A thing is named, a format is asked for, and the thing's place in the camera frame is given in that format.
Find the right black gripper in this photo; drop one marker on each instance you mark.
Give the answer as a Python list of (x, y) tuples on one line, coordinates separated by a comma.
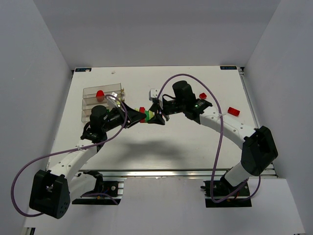
[(161, 110)]

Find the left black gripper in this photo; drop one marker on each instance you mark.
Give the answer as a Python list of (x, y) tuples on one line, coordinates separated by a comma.
[(124, 115)]

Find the red green yellow lego stack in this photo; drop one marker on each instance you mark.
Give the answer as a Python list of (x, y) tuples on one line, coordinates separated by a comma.
[(148, 115)]

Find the red flower lego piece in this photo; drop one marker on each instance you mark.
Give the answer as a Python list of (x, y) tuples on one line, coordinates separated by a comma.
[(100, 96)]

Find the small red square lego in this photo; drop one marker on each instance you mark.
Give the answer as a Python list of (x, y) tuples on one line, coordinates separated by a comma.
[(202, 96)]

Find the red rectangular lego brick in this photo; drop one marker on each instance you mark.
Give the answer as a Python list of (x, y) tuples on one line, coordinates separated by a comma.
[(233, 111)]

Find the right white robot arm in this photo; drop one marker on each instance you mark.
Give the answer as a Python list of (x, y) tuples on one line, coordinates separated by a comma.
[(257, 144)]

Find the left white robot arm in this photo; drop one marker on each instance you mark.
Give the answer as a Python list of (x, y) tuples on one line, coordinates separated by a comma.
[(54, 189)]

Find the clear three-slot container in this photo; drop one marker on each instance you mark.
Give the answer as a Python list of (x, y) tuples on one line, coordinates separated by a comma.
[(89, 98)]

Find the left blue corner label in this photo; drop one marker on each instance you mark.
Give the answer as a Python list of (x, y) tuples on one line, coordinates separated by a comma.
[(82, 70)]

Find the blue corner label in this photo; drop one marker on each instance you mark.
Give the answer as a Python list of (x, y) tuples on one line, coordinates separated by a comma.
[(82, 70), (228, 67)]

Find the right blue corner label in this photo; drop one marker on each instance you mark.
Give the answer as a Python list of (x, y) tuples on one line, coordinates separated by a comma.
[(228, 67)]

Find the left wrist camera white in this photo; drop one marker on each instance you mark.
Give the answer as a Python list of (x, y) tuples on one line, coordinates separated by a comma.
[(112, 101)]

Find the aluminium table frame rail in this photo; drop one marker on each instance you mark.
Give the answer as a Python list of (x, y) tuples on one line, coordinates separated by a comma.
[(173, 173)]

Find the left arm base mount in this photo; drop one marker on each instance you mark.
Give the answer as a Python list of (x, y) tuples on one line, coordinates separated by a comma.
[(92, 188)]

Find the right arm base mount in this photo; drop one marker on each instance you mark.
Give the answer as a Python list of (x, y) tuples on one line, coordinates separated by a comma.
[(238, 200)]

